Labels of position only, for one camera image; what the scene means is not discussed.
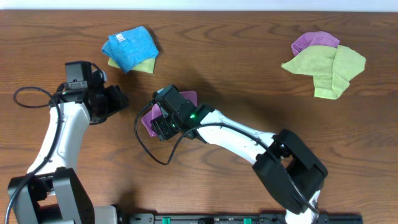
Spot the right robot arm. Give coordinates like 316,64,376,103
141,105,328,223

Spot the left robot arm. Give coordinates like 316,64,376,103
4,83,128,223

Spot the green crumpled cloth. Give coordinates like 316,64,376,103
281,45,366,100

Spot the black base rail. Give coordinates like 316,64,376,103
117,213,364,224

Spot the right black cable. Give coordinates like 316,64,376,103
133,99,320,215

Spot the purple microfiber cloth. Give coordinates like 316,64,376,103
141,91,198,137

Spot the green folded cloth under blue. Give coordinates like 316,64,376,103
108,58,155,74

